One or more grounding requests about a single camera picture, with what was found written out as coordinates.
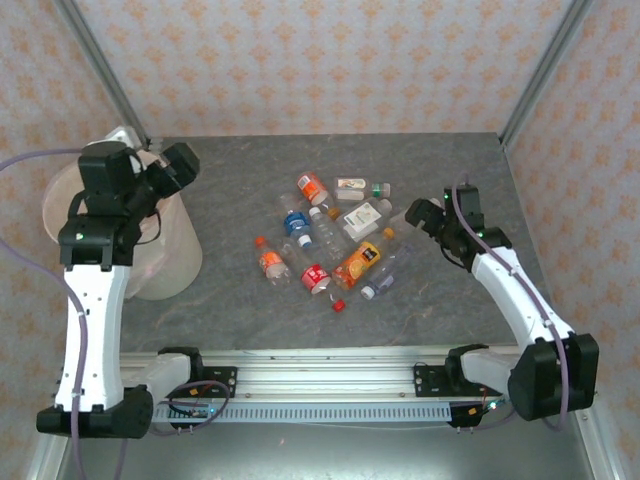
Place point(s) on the large square clear bottle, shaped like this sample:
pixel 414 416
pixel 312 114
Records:
pixel 362 217

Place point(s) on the blue label clear bottle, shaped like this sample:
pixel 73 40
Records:
pixel 296 223

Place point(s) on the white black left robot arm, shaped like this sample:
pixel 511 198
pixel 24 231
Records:
pixel 92 325

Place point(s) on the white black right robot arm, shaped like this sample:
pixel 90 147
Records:
pixel 520 300

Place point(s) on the translucent white bin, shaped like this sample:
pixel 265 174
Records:
pixel 170 260

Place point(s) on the white corner plate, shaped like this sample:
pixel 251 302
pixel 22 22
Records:
pixel 120 136

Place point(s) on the purplish clear bottle white cap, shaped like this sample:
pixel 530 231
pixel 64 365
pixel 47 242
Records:
pixel 385 275

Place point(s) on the orange juice bottle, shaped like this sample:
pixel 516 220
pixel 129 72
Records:
pixel 357 262

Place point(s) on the small clear bottle green neck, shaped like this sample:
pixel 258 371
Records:
pixel 350 187

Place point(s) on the ribbed clear bottle white cap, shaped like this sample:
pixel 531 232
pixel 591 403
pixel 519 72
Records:
pixel 327 235

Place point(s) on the orange label bottle amber cap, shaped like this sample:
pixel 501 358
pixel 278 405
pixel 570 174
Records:
pixel 310 187

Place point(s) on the red label bottle red cap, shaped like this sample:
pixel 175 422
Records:
pixel 315 277

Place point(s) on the black mounting plate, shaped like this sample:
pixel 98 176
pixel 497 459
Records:
pixel 220 381
pixel 430 381

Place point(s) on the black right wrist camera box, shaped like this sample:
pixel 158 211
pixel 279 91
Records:
pixel 422 215

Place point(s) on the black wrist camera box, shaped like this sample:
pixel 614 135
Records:
pixel 422 215
pixel 181 166

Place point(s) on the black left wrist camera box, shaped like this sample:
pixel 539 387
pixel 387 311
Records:
pixel 181 166

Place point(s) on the aluminium frame post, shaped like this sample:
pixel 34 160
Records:
pixel 100 65
pixel 545 70

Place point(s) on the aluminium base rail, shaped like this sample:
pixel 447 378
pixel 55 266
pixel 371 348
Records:
pixel 325 372

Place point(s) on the aluminium frame rail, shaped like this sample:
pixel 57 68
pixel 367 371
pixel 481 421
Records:
pixel 42 460
pixel 600 445

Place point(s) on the grey metal base plate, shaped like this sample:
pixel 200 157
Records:
pixel 325 455

